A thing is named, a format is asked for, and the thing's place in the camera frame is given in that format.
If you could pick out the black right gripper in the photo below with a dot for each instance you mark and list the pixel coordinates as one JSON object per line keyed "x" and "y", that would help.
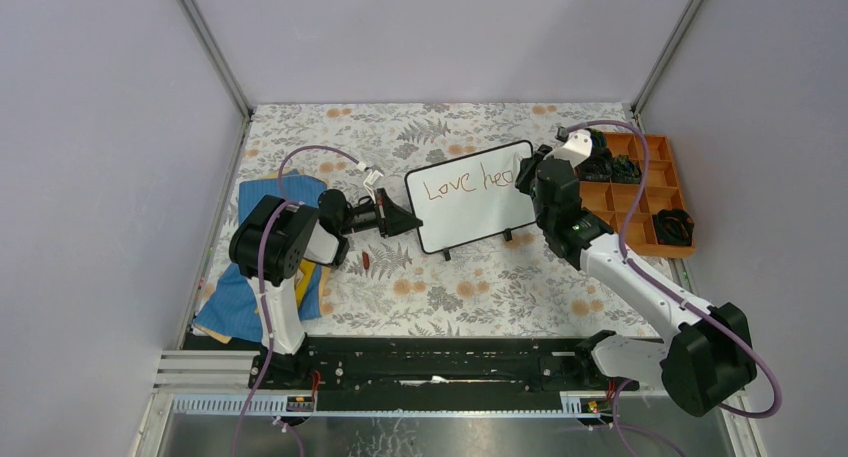
{"x": 528, "y": 167}

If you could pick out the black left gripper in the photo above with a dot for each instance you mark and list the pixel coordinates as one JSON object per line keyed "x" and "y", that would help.
{"x": 395, "y": 219}

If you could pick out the black framed whiteboard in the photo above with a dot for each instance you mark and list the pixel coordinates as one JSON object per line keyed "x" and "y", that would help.
{"x": 469, "y": 198}

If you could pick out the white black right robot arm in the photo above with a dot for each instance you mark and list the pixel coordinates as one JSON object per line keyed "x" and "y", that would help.
{"x": 703, "y": 354}

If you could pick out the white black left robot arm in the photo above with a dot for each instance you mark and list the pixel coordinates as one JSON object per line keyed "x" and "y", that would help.
{"x": 278, "y": 235}

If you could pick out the orange compartment tray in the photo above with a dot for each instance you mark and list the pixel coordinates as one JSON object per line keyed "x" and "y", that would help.
{"x": 625, "y": 209}

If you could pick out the floral patterned table mat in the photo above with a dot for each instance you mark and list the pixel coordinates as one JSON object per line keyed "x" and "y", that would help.
{"x": 492, "y": 287}

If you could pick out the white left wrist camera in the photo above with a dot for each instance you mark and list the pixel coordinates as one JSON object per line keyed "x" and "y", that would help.
{"x": 372, "y": 176}

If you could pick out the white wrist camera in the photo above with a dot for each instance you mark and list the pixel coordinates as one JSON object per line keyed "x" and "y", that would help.
{"x": 576, "y": 146}
{"x": 372, "y": 176}

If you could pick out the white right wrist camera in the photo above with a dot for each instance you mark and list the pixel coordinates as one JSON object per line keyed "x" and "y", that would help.
{"x": 576, "y": 146}

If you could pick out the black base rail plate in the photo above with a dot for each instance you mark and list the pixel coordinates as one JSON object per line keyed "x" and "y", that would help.
{"x": 426, "y": 374}

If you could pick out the right aluminium frame post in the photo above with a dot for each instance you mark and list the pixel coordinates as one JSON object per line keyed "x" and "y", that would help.
{"x": 667, "y": 54}

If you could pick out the aluminium frame post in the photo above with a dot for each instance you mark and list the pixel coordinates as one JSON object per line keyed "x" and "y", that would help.
{"x": 667, "y": 54}
{"x": 203, "y": 32}

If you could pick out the left aluminium frame post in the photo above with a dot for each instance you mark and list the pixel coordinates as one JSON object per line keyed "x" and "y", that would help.
{"x": 203, "y": 32}

